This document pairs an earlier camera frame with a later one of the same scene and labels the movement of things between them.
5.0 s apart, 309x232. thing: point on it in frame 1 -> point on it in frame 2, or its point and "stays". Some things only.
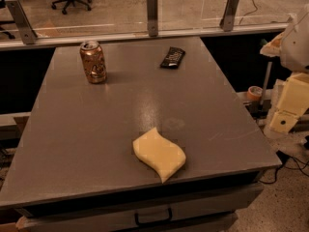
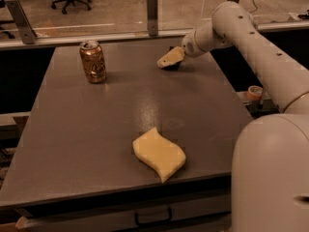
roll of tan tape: [254, 93] stays
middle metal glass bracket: [153, 14] stays
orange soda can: [94, 61] stays
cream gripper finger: [294, 95] -> [194, 43]
